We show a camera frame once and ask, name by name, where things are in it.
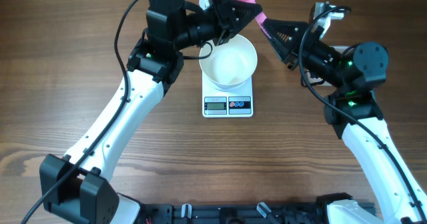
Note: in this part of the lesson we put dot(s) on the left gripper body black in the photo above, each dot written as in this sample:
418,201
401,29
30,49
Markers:
210,25

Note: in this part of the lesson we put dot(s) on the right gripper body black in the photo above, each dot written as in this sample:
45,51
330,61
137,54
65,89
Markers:
310,52

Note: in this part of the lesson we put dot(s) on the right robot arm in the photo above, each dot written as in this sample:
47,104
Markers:
354,114

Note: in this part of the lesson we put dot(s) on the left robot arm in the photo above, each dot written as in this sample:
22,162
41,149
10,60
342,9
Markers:
76,187

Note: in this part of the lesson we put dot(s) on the white bowl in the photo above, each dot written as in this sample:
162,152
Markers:
231,64

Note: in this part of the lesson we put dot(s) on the white digital kitchen scale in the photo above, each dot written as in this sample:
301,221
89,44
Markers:
235,102

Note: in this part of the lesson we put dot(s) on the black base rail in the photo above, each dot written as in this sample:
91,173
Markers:
216,214

